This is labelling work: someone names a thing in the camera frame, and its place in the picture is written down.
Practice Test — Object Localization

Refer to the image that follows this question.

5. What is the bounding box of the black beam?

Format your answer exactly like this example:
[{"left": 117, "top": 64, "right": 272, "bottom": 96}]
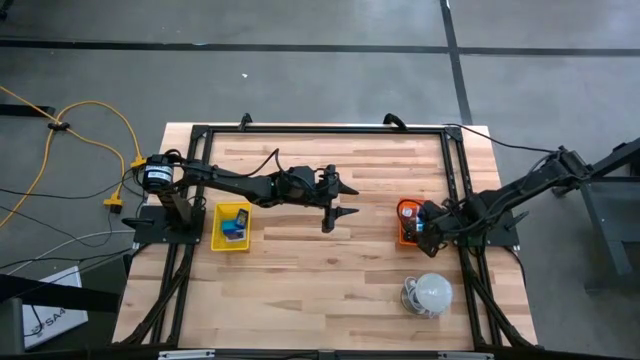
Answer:
[{"left": 0, "top": 273, "right": 121, "bottom": 315}]

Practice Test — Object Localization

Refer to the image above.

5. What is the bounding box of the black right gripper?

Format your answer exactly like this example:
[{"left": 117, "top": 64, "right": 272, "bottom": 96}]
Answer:
[{"left": 417, "top": 199, "right": 469, "bottom": 259}]

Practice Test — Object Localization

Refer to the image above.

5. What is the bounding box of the white dome lamp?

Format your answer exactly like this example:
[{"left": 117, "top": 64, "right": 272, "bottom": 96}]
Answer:
[{"left": 413, "top": 272, "right": 454, "bottom": 315}]

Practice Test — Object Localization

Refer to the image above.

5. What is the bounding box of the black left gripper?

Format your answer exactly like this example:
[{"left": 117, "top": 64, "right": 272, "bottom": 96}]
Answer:
[{"left": 272, "top": 163, "right": 360, "bottom": 234}]

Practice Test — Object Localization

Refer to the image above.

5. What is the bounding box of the black floor bar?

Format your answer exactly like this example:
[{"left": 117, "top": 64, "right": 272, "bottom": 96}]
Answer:
[{"left": 0, "top": 103, "right": 56, "bottom": 119}]

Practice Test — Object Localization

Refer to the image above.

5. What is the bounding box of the black floor cable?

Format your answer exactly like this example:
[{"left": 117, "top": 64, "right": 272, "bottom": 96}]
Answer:
[{"left": 0, "top": 169, "right": 136, "bottom": 200}]

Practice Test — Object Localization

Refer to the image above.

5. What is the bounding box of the yellow extension cable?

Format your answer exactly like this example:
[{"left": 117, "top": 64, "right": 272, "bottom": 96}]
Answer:
[{"left": 0, "top": 84, "right": 151, "bottom": 230}]

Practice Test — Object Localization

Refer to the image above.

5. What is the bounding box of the yellow plastic basket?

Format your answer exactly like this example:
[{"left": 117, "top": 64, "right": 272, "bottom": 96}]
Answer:
[{"left": 209, "top": 201, "right": 253, "bottom": 252}]

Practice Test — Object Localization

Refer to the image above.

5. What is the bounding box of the white coiled cable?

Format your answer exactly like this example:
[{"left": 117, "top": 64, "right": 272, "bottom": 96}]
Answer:
[{"left": 400, "top": 276, "right": 426, "bottom": 317}]

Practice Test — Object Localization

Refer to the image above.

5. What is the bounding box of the black metal stand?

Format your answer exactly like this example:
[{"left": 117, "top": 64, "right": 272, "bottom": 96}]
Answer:
[{"left": 551, "top": 137, "right": 640, "bottom": 291}]

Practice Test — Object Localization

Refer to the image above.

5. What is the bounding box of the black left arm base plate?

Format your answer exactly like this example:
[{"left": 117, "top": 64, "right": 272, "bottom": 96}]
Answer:
[{"left": 133, "top": 204, "right": 206, "bottom": 246}]

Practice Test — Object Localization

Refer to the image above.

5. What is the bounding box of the white printed box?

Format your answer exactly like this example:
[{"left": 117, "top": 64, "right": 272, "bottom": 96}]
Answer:
[{"left": 22, "top": 266, "right": 90, "bottom": 350}]

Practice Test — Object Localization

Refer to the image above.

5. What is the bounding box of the orange plastic basket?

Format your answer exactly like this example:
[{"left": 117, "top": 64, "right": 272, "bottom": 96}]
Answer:
[{"left": 397, "top": 197, "right": 429, "bottom": 247}]

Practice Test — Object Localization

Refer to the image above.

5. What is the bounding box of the black aluminium frame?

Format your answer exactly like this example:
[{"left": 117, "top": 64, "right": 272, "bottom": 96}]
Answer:
[{"left": 113, "top": 123, "right": 540, "bottom": 351}]

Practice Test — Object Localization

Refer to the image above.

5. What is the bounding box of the silver metal bracket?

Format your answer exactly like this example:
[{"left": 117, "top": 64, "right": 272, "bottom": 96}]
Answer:
[
  {"left": 158, "top": 349, "right": 217, "bottom": 360},
  {"left": 438, "top": 351, "right": 496, "bottom": 360}
]

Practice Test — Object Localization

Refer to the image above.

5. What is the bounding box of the white floor cable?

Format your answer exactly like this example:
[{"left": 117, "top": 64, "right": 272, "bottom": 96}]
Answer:
[{"left": 0, "top": 228, "right": 136, "bottom": 276}]

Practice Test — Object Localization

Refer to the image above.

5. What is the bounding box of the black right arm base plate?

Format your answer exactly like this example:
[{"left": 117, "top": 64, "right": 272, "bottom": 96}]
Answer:
[{"left": 449, "top": 207, "right": 521, "bottom": 247}]

